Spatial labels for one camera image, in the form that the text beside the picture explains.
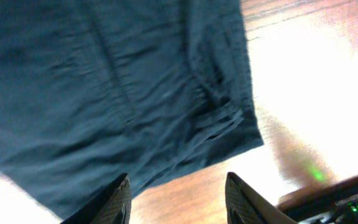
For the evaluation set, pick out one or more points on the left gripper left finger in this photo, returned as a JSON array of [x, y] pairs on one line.
[[110, 205]]

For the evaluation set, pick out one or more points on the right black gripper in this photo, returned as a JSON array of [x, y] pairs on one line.
[[337, 204]]

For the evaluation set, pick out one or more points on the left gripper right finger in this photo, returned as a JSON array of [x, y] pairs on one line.
[[245, 206]]

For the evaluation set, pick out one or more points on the navy blue shorts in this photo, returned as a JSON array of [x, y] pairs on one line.
[[103, 96]]

